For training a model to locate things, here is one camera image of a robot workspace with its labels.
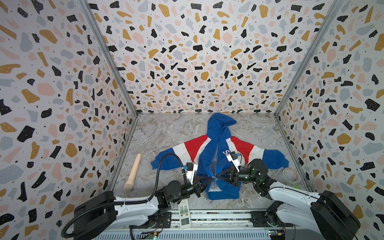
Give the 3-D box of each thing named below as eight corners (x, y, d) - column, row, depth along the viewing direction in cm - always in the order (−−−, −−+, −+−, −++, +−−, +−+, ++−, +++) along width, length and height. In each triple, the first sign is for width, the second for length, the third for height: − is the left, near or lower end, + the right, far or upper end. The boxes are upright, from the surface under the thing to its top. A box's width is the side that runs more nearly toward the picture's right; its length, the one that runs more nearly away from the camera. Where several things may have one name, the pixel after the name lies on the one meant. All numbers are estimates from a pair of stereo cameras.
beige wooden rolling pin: (125, 192, 84) (122, 190, 81) (136, 156, 99) (135, 153, 96) (132, 192, 84) (130, 190, 82) (142, 156, 99) (141, 153, 96)
